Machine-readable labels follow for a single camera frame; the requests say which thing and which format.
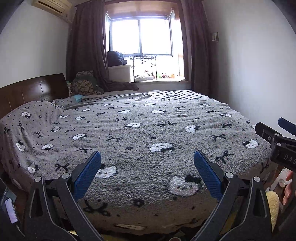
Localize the white air conditioner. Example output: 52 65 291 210
32 0 72 17

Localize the person's right hand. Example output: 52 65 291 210
282 171 293 206

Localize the smartphone with cable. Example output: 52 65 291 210
4 198 18 224

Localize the left dark brown curtain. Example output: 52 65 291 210
66 1 139 92

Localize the brown patterned cushion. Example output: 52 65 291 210
70 70 105 96

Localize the white appliance on floor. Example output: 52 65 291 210
269 168 292 192

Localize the grey patterned fleece blanket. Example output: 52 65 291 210
1 90 276 235

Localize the dark clothes pile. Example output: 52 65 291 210
107 51 127 67

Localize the metal drying rack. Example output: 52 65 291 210
129 55 158 82

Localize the dark brown curtain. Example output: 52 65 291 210
182 1 212 95
66 1 139 92

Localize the dark wooden headboard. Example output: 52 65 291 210
0 73 69 117

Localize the teal small pillow item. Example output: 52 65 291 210
72 94 84 102

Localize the yellow fluffy rug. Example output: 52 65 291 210
265 191 280 231

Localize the white storage box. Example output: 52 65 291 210
108 64 133 82

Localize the right dark brown curtain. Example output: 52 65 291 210
182 1 212 95

